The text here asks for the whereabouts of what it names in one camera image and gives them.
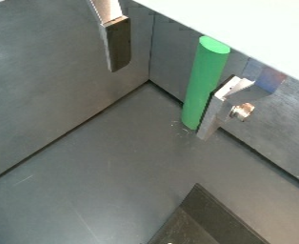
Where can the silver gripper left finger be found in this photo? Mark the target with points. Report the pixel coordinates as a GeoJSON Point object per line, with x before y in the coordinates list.
{"type": "Point", "coordinates": [115, 32]}

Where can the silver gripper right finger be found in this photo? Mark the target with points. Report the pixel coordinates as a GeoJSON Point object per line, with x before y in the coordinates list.
{"type": "Point", "coordinates": [231, 101]}

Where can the green oval peg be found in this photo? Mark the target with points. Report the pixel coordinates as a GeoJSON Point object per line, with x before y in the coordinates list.
{"type": "Point", "coordinates": [211, 59]}

